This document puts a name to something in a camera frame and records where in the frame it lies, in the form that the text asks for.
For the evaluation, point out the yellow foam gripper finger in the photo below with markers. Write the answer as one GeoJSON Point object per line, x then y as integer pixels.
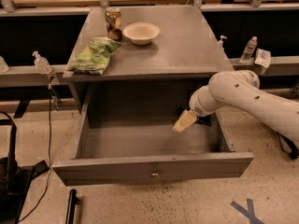
{"type": "Point", "coordinates": [186, 119]}

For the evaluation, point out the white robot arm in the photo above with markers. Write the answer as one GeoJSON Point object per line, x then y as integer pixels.
{"type": "Point", "coordinates": [240, 89]}

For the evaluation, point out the grey cabinet counter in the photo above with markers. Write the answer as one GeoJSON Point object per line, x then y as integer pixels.
{"type": "Point", "coordinates": [185, 47]}

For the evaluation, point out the open grey top drawer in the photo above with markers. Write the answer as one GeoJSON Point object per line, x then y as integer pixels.
{"type": "Point", "coordinates": [125, 135]}

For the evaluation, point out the black bar under drawer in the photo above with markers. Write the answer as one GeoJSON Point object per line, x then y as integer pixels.
{"type": "Point", "coordinates": [72, 201]}

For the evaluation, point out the small sanitizer pump bottle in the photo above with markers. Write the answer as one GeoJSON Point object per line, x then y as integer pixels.
{"type": "Point", "coordinates": [221, 41]}

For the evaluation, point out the white paper bowl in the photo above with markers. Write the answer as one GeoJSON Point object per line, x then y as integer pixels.
{"type": "Point", "coordinates": [141, 33]}

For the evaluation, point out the white wipe packet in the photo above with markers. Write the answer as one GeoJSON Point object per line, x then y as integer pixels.
{"type": "Point", "coordinates": [263, 58]}

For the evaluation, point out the clear water bottle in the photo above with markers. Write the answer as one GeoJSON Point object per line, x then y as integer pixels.
{"type": "Point", "coordinates": [248, 50]}

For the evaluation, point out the green chip bag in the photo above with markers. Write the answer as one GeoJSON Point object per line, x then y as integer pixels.
{"type": "Point", "coordinates": [95, 57]}

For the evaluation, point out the black metal leg right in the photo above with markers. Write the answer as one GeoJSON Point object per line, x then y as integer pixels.
{"type": "Point", "coordinates": [294, 154]}

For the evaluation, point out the blue tape cross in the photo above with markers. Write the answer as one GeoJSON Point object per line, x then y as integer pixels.
{"type": "Point", "coordinates": [248, 211]}

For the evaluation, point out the brown drink can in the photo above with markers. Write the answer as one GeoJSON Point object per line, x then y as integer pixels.
{"type": "Point", "coordinates": [113, 23]}

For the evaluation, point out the left sanitizer pump bottle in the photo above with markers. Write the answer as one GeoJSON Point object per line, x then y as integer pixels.
{"type": "Point", "coordinates": [41, 63]}

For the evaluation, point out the black stand base left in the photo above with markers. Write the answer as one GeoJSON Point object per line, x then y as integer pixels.
{"type": "Point", "coordinates": [14, 180]}

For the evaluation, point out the clear bottle far left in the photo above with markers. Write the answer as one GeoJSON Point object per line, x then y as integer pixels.
{"type": "Point", "coordinates": [3, 65]}

